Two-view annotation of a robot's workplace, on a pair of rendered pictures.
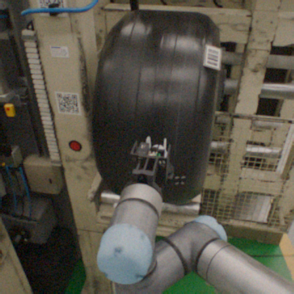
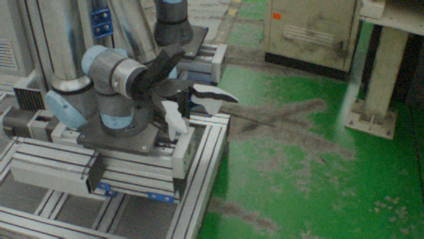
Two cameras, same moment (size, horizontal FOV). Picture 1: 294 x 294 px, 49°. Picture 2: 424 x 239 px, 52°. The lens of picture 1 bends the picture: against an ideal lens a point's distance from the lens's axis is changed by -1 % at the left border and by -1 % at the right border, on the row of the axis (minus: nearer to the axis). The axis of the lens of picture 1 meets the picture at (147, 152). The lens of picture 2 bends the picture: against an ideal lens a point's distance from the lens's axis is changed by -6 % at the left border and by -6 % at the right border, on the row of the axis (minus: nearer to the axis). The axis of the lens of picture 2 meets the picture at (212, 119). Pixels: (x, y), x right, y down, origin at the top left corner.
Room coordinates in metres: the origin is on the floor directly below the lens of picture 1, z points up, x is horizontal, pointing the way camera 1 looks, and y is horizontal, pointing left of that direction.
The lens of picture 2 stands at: (0.48, -1.79, 1.60)
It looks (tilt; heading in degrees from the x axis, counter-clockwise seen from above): 41 degrees down; 103
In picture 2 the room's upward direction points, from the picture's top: straight up
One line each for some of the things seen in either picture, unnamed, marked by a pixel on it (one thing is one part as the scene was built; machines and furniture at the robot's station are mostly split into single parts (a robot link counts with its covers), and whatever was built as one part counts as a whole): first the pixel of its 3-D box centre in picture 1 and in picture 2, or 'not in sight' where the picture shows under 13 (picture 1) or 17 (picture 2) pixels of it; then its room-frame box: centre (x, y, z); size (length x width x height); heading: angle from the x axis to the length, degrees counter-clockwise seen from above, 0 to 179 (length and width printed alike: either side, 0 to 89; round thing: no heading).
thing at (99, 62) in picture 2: not in sight; (107, 68); (0.07, -1.04, 1.04); 0.11 x 0.08 x 0.09; 154
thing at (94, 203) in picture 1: (108, 168); not in sight; (0.92, 0.15, 0.90); 0.40 x 0.03 x 0.10; 170
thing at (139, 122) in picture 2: not in sight; (123, 107); (0.00, -0.86, 0.77); 0.15 x 0.15 x 0.10
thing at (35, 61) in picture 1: (48, 104); not in sight; (0.91, 0.32, 1.19); 0.05 x 0.04 x 0.48; 170
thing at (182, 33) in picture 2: not in sight; (173, 26); (0.00, -0.37, 0.77); 0.15 x 0.15 x 0.10
